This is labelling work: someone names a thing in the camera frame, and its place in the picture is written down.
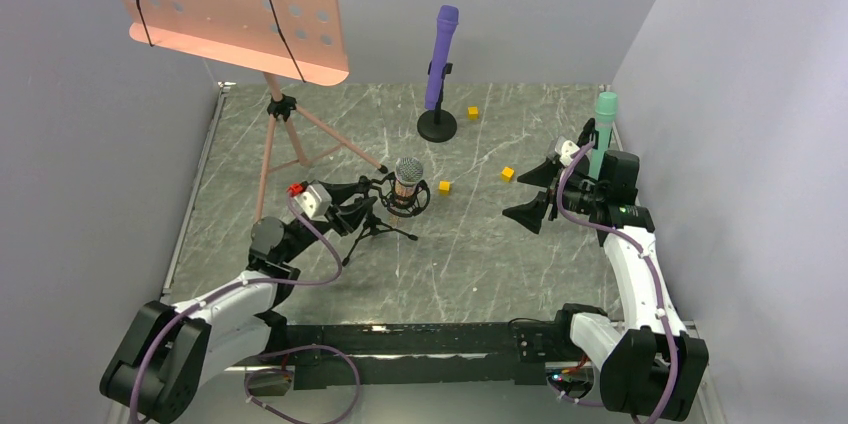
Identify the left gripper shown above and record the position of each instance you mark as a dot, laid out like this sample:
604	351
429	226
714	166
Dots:
337	206

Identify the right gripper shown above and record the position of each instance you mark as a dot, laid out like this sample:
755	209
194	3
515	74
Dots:
556	190

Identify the black shock mount tripod stand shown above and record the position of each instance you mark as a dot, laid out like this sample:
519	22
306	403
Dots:
383	220

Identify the glitter silver microphone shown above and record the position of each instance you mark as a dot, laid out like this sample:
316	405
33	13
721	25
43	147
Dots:
408	173

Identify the mint green microphone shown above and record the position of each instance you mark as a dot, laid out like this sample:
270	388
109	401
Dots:
606	108

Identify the black round-base clamp stand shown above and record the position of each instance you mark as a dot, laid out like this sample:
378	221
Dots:
438	125

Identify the purple microphone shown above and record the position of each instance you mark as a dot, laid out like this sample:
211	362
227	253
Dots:
446	24

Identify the black round-base clip stand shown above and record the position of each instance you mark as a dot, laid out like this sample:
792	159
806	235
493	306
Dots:
588	136

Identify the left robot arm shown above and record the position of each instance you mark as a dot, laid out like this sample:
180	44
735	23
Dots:
170	350

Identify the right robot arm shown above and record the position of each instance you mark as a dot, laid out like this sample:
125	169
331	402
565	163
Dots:
652	367

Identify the pink perforated music stand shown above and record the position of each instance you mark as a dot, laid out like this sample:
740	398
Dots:
296	39

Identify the yellow cube middle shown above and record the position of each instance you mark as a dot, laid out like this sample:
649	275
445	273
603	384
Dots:
507	174

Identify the yellow cube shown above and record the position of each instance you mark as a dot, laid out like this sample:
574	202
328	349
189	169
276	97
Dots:
444	187
507	174
473	113

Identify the yellow cube near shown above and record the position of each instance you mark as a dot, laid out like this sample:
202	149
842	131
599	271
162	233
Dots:
444	187

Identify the yellow cube far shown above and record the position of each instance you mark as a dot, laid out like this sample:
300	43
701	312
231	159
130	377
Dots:
473	113

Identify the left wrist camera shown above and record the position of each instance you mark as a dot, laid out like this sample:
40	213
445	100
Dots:
310	200

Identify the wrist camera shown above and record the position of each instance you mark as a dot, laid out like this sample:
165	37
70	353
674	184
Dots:
561	151
310	200

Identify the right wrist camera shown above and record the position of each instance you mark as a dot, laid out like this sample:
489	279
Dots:
561	151

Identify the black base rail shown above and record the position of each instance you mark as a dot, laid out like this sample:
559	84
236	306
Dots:
521	351

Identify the aluminium table frame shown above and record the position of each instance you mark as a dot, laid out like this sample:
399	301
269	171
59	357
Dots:
223	92

